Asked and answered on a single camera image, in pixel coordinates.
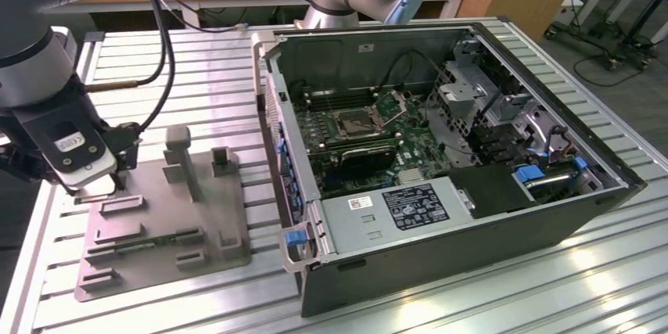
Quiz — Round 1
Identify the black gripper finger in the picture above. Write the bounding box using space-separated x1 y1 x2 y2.
0 145 80 199
111 136 142 195

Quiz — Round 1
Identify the silver CPU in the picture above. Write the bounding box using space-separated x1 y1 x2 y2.
75 188 118 204

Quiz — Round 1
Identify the black RAM slot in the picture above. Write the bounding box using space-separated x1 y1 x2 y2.
306 97 378 106
304 89 376 97
307 101 379 110
306 93 378 101

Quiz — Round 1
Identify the CPU socket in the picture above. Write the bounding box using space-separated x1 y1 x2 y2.
336 109 391 142

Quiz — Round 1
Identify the grey parts rack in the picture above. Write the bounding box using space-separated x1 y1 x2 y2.
72 125 252 303

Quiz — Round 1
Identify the green RAM stick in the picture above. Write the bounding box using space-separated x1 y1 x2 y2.
111 233 180 256

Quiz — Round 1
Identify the blue case latch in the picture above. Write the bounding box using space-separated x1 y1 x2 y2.
284 230 308 250

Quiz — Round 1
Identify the black graphics card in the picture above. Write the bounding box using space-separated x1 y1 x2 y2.
323 142 396 179

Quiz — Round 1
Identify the grey power supply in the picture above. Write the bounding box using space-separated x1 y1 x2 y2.
320 176 475 256

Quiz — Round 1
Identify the metal socket cover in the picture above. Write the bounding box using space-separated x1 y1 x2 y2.
368 89 412 124

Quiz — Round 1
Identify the small silver heat sink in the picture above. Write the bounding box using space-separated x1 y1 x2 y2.
398 169 434 185

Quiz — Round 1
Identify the green motherboard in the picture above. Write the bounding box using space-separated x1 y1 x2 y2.
290 83 455 200

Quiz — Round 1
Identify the black open PC case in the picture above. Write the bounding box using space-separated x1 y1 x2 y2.
250 20 648 318

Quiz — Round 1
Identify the silver metal disk bay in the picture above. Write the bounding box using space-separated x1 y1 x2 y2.
431 39 527 157

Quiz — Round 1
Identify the black plastic shroud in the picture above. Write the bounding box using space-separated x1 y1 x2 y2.
447 163 540 221

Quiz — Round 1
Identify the blue disk carrier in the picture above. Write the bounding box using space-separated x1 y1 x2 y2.
512 165 548 187

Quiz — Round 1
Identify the black wheeled cart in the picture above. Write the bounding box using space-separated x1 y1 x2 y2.
544 0 668 73

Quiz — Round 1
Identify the black camera cable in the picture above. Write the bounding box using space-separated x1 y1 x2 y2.
86 0 176 143

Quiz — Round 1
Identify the black cable with clear plug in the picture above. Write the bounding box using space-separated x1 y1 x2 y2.
159 0 248 34

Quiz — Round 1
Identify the black looped wire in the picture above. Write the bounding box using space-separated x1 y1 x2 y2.
379 50 446 89

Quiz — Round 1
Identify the coloured wire bundle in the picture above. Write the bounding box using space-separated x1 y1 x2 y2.
540 125 576 163

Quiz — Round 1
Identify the black floor cable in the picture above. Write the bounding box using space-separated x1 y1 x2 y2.
572 47 644 88

